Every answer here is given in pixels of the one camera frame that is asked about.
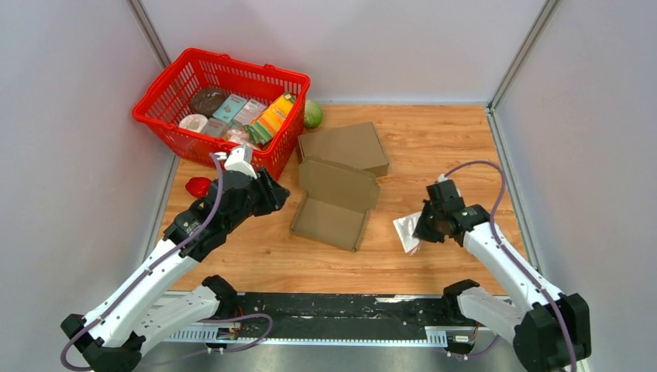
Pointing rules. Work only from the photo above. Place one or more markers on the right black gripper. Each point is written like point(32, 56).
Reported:
point(421, 232)

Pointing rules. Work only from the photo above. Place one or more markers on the green cabbage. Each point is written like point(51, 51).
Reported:
point(313, 114)

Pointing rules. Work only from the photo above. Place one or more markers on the clear plastic packet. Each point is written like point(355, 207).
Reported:
point(405, 227)

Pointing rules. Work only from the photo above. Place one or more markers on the pink white packet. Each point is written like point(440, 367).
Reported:
point(240, 137)

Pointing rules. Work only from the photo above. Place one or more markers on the red plastic shopping basket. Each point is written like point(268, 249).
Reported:
point(167, 102)

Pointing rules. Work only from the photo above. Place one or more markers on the yellow orange juice carton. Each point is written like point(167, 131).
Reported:
point(269, 123)

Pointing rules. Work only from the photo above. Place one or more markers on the grey small box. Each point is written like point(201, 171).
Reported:
point(249, 112)

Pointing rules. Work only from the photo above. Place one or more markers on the teal small box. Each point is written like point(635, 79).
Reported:
point(229, 109)

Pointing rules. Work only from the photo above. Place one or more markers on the red bell pepper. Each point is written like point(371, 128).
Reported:
point(198, 187)

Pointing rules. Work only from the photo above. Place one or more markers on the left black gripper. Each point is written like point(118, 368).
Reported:
point(273, 195)

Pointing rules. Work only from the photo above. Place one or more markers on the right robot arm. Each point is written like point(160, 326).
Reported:
point(547, 328)

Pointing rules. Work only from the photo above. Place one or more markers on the aluminium frame post left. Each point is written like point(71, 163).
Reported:
point(149, 30)

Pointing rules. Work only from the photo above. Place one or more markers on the small cardboard sheet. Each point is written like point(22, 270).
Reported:
point(336, 204)

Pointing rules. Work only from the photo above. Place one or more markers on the white round roll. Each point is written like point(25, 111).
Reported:
point(194, 122)

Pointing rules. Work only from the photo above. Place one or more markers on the large brown cardboard box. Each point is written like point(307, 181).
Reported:
point(356, 145)

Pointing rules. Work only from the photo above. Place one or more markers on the grey pink box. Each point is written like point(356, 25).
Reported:
point(215, 128)

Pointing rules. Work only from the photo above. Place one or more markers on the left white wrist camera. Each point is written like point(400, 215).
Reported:
point(237, 159)

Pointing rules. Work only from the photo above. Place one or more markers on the green carton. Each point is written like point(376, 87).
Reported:
point(255, 137)

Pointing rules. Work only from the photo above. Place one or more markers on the aluminium frame post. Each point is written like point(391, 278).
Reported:
point(149, 30)
point(536, 30)

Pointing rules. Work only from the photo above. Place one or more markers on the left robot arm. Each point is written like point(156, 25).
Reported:
point(117, 334)

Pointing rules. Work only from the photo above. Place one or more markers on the aluminium frame post right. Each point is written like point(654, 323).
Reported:
point(536, 30)

